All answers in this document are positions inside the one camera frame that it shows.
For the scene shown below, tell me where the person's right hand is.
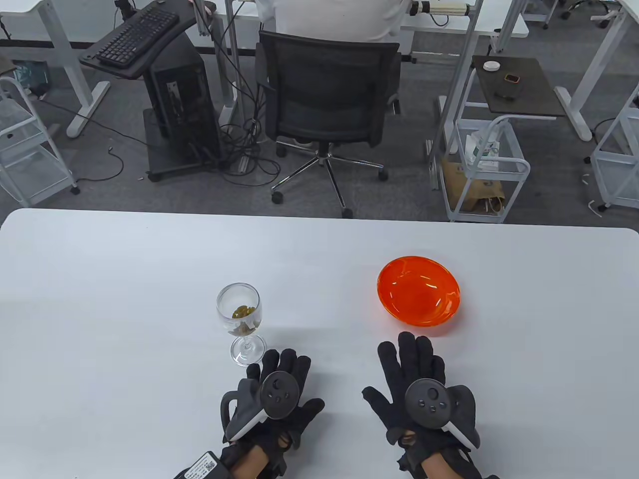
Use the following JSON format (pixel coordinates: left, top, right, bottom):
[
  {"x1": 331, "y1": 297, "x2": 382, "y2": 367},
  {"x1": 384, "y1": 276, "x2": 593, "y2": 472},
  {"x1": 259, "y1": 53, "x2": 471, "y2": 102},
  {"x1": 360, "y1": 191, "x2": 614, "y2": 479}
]
[{"x1": 362, "y1": 332, "x2": 467, "y2": 464}]

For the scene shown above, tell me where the person's left hand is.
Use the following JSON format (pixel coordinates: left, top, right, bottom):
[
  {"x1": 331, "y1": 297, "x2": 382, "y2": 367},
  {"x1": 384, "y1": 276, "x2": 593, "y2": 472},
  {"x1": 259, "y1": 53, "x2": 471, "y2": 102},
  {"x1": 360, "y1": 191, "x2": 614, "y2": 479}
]
[{"x1": 235, "y1": 348, "x2": 326, "y2": 454}]

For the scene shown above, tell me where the orange translucent bowl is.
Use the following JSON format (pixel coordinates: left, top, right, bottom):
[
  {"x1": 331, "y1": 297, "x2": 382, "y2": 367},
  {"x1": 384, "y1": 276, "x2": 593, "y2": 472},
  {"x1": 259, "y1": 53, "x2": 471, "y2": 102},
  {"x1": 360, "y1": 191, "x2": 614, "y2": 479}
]
[{"x1": 377, "y1": 256, "x2": 461, "y2": 328}]

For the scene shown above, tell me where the pile of raisins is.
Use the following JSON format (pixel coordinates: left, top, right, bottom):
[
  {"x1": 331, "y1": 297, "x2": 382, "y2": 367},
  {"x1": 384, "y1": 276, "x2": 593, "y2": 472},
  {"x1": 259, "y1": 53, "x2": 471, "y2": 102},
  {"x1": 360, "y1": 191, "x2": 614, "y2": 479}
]
[{"x1": 227, "y1": 304, "x2": 259, "y2": 336}]

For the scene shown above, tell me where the clear wine glass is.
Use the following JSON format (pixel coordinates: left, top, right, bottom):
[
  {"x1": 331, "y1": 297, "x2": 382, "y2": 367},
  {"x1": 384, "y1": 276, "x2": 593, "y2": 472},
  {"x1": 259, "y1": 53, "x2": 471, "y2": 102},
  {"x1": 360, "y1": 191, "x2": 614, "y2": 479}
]
[{"x1": 216, "y1": 283, "x2": 267, "y2": 367}]

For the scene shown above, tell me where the person's left forearm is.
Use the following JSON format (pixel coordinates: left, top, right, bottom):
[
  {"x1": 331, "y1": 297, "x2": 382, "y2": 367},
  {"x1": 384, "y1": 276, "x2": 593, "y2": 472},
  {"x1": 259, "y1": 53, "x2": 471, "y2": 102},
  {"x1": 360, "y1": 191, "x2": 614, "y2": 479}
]
[{"x1": 227, "y1": 446, "x2": 270, "y2": 479}]

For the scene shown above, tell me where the person's right forearm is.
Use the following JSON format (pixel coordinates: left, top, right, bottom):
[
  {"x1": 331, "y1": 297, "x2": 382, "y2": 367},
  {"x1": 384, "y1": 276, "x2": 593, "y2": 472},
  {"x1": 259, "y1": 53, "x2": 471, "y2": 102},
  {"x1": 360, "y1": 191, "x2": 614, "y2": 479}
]
[{"x1": 421, "y1": 456, "x2": 451, "y2": 479}]

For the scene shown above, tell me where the black and white left controller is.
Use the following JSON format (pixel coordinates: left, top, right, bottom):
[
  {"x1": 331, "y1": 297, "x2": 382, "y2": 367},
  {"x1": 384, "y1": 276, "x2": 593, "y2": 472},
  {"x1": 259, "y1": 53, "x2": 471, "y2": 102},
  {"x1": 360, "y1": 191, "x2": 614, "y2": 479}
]
[{"x1": 221, "y1": 371, "x2": 301, "y2": 443}]

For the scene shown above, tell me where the black and white controller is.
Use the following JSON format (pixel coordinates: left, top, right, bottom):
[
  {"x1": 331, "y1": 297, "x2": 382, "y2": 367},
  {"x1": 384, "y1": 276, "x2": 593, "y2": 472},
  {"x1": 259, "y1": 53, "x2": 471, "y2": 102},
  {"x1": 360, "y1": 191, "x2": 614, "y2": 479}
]
[
  {"x1": 221, "y1": 371, "x2": 301, "y2": 443},
  {"x1": 404, "y1": 379, "x2": 481, "y2": 448}
]

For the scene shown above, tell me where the black and white right controller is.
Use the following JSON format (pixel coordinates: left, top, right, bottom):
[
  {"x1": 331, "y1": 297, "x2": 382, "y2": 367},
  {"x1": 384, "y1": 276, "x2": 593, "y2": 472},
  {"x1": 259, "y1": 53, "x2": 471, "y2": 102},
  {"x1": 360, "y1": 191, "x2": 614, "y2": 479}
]
[{"x1": 404, "y1": 379, "x2": 481, "y2": 448}]

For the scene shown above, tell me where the brown paper bag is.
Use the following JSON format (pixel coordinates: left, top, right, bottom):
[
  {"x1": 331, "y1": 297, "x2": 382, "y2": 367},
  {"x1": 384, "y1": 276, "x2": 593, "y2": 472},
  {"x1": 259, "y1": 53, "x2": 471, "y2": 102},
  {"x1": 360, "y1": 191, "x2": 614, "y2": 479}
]
[{"x1": 442, "y1": 160, "x2": 506, "y2": 213}]

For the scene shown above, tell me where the white plastic bag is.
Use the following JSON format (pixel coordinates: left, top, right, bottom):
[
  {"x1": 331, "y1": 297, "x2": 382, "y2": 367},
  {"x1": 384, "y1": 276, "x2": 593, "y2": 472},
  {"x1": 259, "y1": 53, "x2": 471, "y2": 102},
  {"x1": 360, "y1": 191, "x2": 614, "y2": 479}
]
[{"x1": 464, "y1": 131, "x2": 501, "y2": 168}]

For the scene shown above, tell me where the black keyboard tray stand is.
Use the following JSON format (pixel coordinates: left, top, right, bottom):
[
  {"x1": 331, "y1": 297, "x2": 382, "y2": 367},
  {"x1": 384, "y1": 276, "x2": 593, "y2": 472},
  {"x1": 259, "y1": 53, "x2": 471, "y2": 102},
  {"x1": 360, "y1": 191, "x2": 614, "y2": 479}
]
[{"x1": 79, "y1": 0, "x2": 226, "y2": 183}]

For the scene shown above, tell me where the black mesh office chair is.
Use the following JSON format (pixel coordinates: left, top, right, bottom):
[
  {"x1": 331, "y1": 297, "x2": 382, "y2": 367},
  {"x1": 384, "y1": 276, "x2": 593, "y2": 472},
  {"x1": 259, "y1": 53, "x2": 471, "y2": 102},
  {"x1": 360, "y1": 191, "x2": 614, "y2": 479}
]
[{"x1": 256, "y1": 30, "x2": 402, "y2": 219}]

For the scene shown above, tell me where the black computer tower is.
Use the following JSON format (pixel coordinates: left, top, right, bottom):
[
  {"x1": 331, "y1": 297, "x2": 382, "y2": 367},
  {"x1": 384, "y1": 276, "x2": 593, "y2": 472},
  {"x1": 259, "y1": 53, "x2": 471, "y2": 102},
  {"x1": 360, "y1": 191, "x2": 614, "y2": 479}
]
[{"x1": 145, "y1": 37, "x2": 223, "y2": 165}]

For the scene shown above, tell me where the brown side table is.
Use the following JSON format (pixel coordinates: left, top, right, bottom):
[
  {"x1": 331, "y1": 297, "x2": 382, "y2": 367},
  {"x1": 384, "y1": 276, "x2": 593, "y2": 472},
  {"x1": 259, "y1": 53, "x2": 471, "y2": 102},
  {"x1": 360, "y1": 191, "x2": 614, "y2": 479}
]
[{"x1": 472, "y1": 56, "x2": 566, "y2": 120}]

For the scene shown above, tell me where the white desk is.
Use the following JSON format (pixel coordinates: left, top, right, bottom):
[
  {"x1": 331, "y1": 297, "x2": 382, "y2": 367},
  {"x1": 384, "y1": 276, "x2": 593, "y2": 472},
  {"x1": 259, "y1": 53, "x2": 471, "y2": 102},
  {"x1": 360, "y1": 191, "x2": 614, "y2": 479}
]
[
  {"x1": 0, "y1": 0, "x2": 111, "y2": 139},
  {"x1": 554, "y1": 0, "x2": 639, "y2": 142},
  {"x1": 207, "y1": 0, "x2": 530, "y2": 41}
]

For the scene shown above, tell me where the white cylindrical device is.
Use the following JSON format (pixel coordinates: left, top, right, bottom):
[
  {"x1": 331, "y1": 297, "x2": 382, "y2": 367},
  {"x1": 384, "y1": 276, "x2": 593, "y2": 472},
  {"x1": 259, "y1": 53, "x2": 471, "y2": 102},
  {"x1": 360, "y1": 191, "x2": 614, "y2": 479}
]
[{"x1": 409, "y1": 0, "x2": 472, "y2": 16}]

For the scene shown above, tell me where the black keyboard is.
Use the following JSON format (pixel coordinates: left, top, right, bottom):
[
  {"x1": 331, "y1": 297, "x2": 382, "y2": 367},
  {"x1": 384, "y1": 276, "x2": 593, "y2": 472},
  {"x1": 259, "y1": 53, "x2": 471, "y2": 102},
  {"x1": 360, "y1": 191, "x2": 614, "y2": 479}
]
[{"x1": 96, "y1": 7, "x2": 180, "y2": 69}]

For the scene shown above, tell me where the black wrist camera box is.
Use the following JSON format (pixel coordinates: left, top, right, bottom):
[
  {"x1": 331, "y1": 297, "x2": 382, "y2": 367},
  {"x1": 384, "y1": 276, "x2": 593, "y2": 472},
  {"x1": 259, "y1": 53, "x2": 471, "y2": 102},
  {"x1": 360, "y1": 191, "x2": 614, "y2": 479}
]
[{"x1": 174, "y1": 452, "x2": 233, "y2": 479}]

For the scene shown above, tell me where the white wire cart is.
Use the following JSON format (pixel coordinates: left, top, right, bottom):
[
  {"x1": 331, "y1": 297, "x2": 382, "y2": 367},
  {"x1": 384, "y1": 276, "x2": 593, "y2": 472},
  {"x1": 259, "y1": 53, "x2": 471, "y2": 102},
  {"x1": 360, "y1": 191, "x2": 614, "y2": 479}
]
[
  {"x1": 442, "y1": 116, "x2": 531, "y2": 224},
  {"x1": 0, "y1": 76, "x2": 80, "y2": 208},
  {"x1": 591, "y1": 85, "x2": 639, "y2": 210}
]

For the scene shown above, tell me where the black cable bundle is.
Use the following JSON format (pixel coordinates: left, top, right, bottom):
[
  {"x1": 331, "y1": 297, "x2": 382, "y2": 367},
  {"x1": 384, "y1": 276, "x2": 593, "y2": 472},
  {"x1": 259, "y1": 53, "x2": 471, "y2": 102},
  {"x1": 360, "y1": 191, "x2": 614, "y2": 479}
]
[{"x1": 219, "y1": 10, "x2": 283, "y2": 188}]

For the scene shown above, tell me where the black floor cable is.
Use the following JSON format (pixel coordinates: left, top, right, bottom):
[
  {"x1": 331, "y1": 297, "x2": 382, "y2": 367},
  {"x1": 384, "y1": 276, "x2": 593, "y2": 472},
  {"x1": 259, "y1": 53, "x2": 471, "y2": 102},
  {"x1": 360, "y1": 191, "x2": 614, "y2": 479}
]
[{"x1": 37, "y1": 97, "x2": 148, "y2": 184}]

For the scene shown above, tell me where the aluminium frame post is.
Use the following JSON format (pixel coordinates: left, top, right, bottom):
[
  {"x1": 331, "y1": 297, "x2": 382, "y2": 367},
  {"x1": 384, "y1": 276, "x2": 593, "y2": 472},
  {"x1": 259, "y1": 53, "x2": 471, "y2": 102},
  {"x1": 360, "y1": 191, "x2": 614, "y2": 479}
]
[
  {"x1": 225, "y1": 0, "x2": 240, "y2": 123},
  {"x1": 428, "y1": 0, "x2": 485, "y2": 190}
]

